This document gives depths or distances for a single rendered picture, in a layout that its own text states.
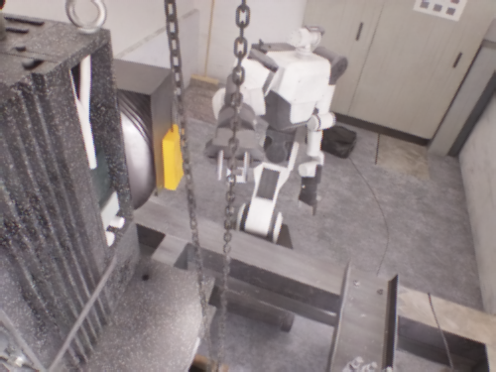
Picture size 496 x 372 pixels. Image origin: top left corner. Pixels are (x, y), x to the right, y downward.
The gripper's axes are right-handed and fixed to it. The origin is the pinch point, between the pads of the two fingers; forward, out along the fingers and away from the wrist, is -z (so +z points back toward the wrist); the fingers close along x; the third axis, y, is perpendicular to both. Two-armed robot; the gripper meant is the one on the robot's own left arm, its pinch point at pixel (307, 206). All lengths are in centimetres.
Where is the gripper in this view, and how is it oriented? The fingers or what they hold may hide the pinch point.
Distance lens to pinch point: 201.3
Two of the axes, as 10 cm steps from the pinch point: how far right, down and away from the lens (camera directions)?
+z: 0.2, -9.0, -4.4
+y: 7.9, -2.5, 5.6
